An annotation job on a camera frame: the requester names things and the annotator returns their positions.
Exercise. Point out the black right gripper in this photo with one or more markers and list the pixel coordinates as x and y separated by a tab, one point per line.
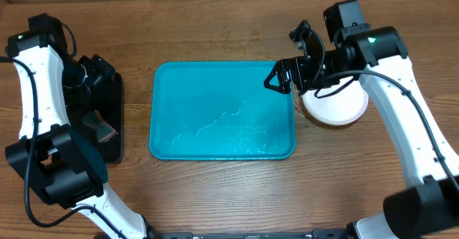
297	69

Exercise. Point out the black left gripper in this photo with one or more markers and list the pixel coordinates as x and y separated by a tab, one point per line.
99	69

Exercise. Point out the brown bow-shaped sponge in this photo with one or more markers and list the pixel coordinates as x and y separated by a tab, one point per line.
104	131

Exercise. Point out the white plate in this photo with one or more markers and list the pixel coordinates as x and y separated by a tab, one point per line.
338	105

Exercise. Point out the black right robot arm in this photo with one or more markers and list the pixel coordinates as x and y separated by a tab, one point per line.
377	59

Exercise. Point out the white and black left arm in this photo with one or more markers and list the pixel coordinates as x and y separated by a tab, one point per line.
56	162

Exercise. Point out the black plastic tray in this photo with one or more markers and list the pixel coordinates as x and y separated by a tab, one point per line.
108	100

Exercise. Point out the teal plastic serving tray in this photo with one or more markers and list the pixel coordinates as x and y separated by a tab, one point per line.
203	111

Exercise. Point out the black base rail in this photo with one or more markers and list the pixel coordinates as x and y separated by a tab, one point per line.
314	234

